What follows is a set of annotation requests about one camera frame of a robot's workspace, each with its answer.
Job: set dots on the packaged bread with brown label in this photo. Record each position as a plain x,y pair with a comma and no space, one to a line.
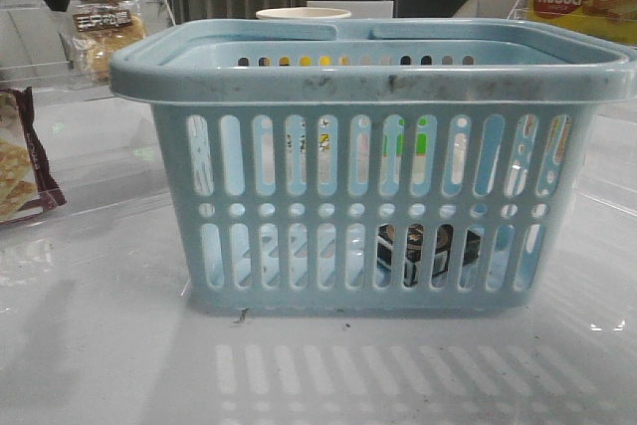
92,32

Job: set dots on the light blue plastic basket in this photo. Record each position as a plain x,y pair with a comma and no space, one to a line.
287,144

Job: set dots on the white paper cup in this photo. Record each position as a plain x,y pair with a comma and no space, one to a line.
303,13

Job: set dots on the clear acrylic display shelf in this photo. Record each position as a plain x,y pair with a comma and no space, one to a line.
101,150

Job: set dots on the brown cracker snack packet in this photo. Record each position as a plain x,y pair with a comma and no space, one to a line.
28,188

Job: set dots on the clear acrylic right stand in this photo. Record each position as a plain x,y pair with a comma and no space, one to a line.
517,4

